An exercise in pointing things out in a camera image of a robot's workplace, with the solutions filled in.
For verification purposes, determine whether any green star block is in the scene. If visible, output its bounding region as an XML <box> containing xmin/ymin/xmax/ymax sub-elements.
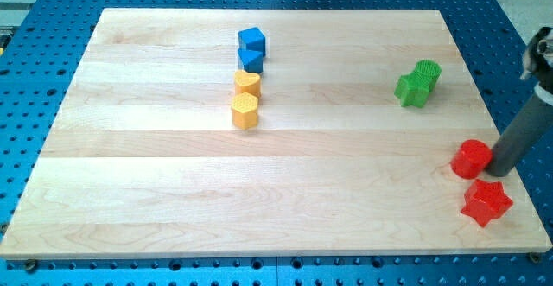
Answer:
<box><xmin>394</xmin><ymin>74</ymin><xmax>430</xmax><ymax>108</ymax></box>

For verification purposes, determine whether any red star block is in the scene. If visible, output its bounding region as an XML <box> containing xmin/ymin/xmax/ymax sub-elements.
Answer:
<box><xmin>461</xmin><ymin>179</ymin><xmax>513</xmax><ymax>227</ymax></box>

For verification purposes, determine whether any yellow hexagon block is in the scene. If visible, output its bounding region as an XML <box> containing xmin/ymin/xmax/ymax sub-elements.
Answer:
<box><xmin>231</xmin><ymin>92</ymin><xmax>258</xmax><ymax>130</ymax></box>

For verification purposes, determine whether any yellow heart block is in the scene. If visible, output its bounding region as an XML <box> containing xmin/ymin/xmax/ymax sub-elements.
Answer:
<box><xmin>233</xmin><ymin>69</ymin><xmax>261</xmax><ymax>98</ymax></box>

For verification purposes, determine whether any blue triangle block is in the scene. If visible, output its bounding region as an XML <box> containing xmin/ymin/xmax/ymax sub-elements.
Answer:
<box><xmin>237</xmin><ymin>48</ymin><xmax>264</xmax><ymax>73</ymax></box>

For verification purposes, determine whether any wooden board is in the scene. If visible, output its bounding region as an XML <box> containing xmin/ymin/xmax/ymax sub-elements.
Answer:
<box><xmin>1</xmin><ymin>8</ymin><xmax>551</xmax><ymax>260</ymax></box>

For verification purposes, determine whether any blue cube block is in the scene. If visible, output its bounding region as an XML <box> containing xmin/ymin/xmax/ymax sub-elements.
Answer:
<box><xmin>238</xmin><ymin>27</ymin><xmax>266</xmax><ymax>56</ymax></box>

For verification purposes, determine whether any green cylinder block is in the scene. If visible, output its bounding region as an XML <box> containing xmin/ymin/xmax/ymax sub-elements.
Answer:
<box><xmin>414</xmin><ymin>60</ymin><xmax>442</xmax><ymax>92</ymax></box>

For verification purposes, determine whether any red cylinder block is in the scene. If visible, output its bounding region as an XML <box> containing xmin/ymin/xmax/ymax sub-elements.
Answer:
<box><xmin>450</xmin><ymin>139</ymin><xmax>493</xmax><ymax>179</ymax></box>

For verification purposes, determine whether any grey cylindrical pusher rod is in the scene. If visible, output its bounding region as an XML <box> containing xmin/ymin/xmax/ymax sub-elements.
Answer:
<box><xmin>486</xmin><ymin>92</ymin><xmax>552</xmax><ymax>177</ymax></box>

